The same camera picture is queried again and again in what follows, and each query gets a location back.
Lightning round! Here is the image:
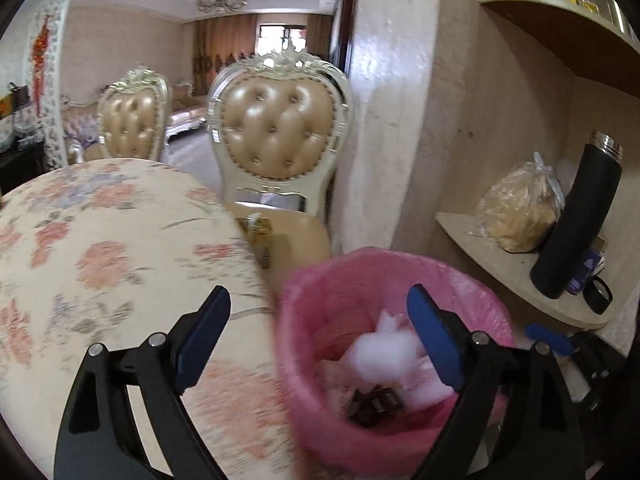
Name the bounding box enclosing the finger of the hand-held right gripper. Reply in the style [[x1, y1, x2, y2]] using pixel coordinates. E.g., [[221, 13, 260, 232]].
[[525, 324, 608, 406]]

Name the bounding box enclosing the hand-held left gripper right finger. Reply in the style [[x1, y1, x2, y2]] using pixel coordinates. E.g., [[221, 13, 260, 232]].
[[406, 284, 588, 480]]

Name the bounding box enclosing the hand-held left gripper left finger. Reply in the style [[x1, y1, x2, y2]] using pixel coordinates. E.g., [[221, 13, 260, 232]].
[[52, 285, 232, 480]]

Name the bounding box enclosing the white tissue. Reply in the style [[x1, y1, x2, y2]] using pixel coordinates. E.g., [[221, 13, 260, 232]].
[[340, 310, 451, 408]]

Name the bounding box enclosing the dark wrapper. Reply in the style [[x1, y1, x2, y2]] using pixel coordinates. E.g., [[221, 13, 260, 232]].
[[347, 385, 403, 428]]

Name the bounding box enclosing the pink-lined trash bin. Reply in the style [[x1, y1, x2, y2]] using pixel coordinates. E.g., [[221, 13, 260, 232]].
[[274, 247, 516, 453]]

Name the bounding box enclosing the black tape roll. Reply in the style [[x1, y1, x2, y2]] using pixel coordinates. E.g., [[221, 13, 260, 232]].
[[582, 276, 613, 315]]

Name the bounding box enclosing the small blue bottle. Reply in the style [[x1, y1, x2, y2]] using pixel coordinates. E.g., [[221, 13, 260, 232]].
[[567, 249, 603, 295]]

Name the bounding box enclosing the beige corner shelf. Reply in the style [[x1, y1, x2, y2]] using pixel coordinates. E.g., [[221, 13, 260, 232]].
[[477, 0, 640, 98], [435, 211, 613, 330]]

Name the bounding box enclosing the gold patterned packet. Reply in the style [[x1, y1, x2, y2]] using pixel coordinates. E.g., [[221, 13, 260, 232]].
[[240, 214, 273, 268]]

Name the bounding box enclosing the floral tablecloth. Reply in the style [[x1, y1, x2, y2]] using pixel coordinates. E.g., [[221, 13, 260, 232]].
[[0, 159, 311, 480]]

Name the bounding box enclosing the black vacuum flask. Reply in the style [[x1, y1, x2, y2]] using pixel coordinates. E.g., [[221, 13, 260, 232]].
[[530, 130, 625, 300]]

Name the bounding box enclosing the clear bag of bread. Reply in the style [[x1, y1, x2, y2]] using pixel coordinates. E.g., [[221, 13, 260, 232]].
[[472, 151, 566, 253]]

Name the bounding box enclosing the tufted beige dining chair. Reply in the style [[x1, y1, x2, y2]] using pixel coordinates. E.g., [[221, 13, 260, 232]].
[[207, 40, 353, 286], [96, 67, 173, 163]]

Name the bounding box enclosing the pink sofa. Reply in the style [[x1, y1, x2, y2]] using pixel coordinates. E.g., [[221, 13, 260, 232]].
[[167, 80, 211, 137]]

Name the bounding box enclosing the purple and white sofa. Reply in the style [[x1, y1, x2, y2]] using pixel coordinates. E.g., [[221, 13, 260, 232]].
[[62, 102, 101, 158]]

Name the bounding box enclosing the dark sideboard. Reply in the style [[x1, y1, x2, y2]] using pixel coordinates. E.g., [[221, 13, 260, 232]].
[[0, 135, 48, 196]]

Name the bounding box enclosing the lace cloth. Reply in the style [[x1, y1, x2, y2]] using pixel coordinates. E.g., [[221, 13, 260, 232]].
[[0, 110, 46, 147]]

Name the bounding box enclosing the brown patterned curtain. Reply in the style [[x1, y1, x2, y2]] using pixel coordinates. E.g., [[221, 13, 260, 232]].
[[192, 15, 258, 96]]

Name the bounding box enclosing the window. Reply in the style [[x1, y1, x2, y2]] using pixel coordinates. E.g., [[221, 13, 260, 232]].
[[257, 24, 307, 56]]

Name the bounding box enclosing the white lattice partition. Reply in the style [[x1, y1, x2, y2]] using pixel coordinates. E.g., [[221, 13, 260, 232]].
[[30, 0, 76, 166]]

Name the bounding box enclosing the red knot hanging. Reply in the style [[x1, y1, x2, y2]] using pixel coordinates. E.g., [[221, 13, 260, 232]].
[[31, 15, 53, 106]]

